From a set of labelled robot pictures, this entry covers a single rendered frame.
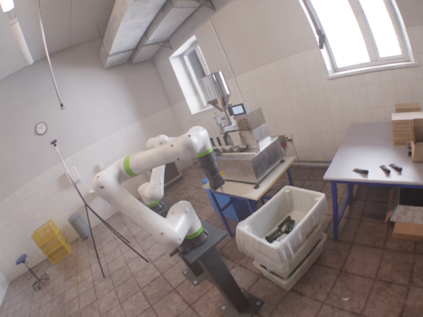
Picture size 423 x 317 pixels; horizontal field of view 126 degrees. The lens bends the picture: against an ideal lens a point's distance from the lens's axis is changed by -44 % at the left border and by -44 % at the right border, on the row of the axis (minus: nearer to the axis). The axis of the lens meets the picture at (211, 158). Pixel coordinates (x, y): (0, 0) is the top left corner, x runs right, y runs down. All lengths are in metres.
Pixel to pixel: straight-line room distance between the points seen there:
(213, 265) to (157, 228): 0.49
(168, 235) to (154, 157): 0.35
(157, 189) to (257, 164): 0.86
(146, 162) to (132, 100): 4.46
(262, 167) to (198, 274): 1.31
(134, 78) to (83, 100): 1.50
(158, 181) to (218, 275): 0.80
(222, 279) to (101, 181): 0.95
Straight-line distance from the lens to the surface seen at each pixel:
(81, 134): 5.00
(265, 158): 1.76
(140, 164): 0.92
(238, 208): 2.55
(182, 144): 0.77
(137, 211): 0.89
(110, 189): 0.92
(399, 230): 1.96
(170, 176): 4.72
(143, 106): 5.34
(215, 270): 1.25
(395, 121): 1.96
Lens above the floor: 1.60
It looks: 17 degrees down
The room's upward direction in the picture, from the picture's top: 23 degrees counter-clockwise
